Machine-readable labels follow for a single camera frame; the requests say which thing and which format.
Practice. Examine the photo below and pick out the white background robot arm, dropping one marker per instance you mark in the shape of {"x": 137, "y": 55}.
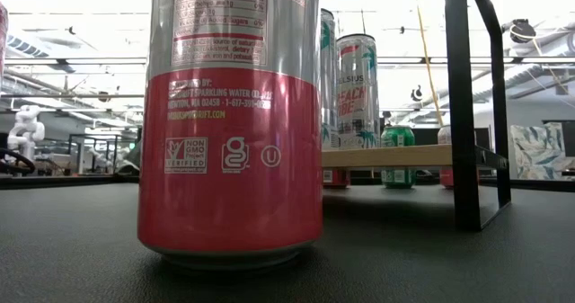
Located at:
{"x": 27, "y": 127}

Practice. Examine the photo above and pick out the pink white Spindrift can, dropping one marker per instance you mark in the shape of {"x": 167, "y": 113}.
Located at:
{"x": 444, "y": 136}
{"x": 231, "y": 159}

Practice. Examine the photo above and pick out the green Sprite can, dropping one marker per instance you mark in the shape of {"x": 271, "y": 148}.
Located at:
{"x": 397, "y": 136}

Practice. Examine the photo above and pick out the leaf patterned cushion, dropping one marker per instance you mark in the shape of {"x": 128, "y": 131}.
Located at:
{"x": 539, "y": 150}

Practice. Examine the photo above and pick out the silver Celsius Peach Vibe can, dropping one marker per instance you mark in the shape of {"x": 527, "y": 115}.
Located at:
{"x": 358, "y": 91}
{"x": 328, "y": 91}

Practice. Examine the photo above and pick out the wooden shelf black metal frame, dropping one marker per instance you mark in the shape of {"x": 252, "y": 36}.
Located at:
{"x": 386, "y": 155}

